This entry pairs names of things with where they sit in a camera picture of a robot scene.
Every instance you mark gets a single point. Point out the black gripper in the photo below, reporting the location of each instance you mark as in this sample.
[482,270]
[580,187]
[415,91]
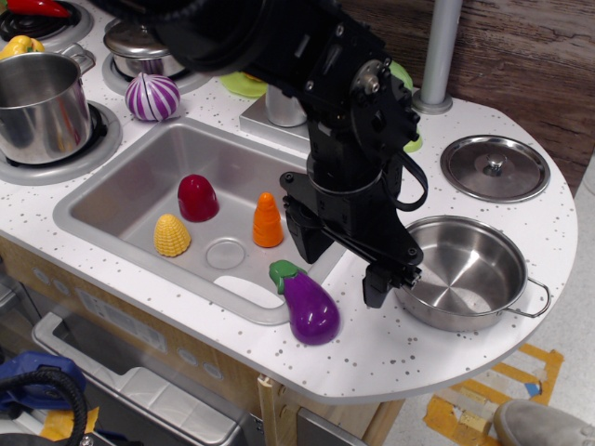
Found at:
[364,221]

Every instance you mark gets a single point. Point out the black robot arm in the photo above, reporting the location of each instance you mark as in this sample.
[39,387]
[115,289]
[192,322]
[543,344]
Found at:
[359,117]

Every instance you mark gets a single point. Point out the purple toy eggplant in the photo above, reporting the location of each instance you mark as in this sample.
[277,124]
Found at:
[313,315]

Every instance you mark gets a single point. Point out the shallow steel pan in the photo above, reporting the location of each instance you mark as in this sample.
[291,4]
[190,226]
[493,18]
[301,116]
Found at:
[472,273]

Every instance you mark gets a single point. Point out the steel pot lid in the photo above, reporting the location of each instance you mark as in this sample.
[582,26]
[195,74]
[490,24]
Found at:
[495,169]

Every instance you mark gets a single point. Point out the small steel pot with lid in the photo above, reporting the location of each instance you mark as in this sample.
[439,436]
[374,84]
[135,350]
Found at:
[135,50]

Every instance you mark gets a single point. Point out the tall steel pot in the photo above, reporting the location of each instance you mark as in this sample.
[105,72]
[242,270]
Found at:
[44,112]

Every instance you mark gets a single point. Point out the orange toy carrot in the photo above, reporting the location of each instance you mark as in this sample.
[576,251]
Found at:
[267,226]

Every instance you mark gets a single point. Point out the grey toy sink basin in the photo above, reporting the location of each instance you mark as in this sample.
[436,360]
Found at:
[118,207]

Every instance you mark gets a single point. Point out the grey faucet base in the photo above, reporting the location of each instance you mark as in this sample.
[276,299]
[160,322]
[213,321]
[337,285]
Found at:
[276,117]

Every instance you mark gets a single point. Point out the dark red toy vegetable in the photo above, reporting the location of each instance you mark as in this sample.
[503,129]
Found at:
[197,200]

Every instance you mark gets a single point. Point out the yellow toy corn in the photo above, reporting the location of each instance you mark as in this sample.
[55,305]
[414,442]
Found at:
[170,237]

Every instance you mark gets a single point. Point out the grey metal pole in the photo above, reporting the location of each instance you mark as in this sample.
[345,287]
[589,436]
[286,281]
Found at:
[432,97]

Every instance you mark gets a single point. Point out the green toy lettuce leaf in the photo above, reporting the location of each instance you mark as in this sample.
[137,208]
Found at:
[244,85]

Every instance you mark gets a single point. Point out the grey shoe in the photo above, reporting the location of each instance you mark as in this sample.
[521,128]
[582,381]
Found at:
[524,422]

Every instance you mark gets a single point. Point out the purple striped toy onion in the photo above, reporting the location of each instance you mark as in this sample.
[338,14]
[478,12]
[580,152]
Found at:
[152,97]

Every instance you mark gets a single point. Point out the blue clamp tool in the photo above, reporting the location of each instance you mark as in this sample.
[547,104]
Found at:
[37,380]

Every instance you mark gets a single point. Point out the black stove burner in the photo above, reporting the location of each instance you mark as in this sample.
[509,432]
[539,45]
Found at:
[35,26]

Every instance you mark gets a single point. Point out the yellow toy pepper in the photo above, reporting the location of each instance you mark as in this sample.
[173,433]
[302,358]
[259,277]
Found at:
[21,44]

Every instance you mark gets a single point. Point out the red toy chili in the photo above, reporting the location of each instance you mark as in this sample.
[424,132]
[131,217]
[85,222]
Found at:
[43,8]

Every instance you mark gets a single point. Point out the grey oven door handle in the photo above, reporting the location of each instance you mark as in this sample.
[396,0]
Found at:
[139,396]

